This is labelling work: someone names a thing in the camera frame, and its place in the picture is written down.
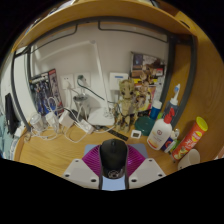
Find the white desk lamp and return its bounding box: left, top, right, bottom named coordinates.
left=33, top=39, right=116, bottom=127

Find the grey metal frame post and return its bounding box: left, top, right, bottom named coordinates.
left=9, top=49, right=33, bottom=133

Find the dark plug cable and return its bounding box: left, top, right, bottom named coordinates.
left=77, top=75, right=114, bottom=104

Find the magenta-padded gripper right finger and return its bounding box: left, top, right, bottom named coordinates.
left=124, top=143, right=167, bottom=190

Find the small blue bottle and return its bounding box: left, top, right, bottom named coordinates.
left=149, top=99, right=163, bottom=120

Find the black computer mouse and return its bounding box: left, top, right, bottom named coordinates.
left=99, top=138, right=129, bottom=179

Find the robot model kit box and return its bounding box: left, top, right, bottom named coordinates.
left=28, top=68, right=64, bottom=116

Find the small white desk clock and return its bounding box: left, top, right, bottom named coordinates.
left=130, top=129, right=143, bottom=139

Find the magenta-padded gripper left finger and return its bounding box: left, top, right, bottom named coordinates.
left=61, top=143, right=103, bottom=190

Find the white mug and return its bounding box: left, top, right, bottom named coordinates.
left=177, top=148, right=202, bottom=171

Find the white charger block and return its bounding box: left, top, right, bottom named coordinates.
left=44, top=111, right=60, bottom=131
left=59, top=110, right=74, bottom=128

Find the red yellow chips can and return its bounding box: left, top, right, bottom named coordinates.
left=171, top=116, right=209, bottom=161

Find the white power strip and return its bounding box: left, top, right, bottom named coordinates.
left=77, top=119, right=95, bottom=134

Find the stack of colourful boxes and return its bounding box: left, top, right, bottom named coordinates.
left=129, top=51, right=167, bottom=113

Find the black backpack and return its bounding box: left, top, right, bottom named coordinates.
left=3, top=93, right=20, bottom=135

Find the wooden overhead shelf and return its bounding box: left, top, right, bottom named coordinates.
left=11, top=0, right=194, bottom=53

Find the clear plastic container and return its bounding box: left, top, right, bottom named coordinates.
left=29, top=112, right=46, bottom=133

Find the tall blue white bottle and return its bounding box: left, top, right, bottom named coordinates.
left=163, top=83, right=182, bottom=118

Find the white pump bottle red top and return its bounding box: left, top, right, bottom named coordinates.
left=146, top=107, right=177, bottom=151

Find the brown tree creature figurine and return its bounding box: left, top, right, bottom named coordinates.
left=114, top=78, right=141, bottom=133

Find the dark green round tin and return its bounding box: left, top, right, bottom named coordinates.
left=134, top=115, right=156, bottom=137

